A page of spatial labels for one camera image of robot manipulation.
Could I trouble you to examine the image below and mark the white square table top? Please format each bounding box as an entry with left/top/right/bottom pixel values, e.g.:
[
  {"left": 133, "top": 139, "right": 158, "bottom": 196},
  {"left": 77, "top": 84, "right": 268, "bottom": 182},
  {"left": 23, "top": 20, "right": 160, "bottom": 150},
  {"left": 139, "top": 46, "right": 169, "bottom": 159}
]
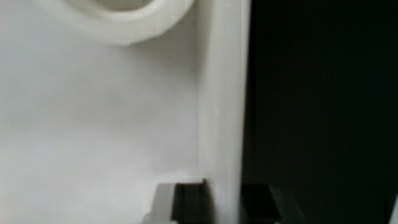
[{"left": 0, "top": 0, "right": 252, "bottom": 224}]

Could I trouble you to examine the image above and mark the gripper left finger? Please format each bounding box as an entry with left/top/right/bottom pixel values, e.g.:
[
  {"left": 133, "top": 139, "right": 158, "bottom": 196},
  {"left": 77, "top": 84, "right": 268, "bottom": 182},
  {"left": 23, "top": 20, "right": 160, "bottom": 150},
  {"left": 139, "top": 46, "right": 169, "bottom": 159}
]
[{"left": 141, "top": 179, "right": 212, "bottom": 224}]

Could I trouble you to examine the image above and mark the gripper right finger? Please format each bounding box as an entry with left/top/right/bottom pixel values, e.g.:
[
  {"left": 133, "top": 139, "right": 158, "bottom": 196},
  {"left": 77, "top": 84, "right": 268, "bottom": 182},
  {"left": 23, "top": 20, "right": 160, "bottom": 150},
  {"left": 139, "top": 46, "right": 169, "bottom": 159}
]
[{"left": 240, "top": 184, "right": 283, "bottom": 224}]

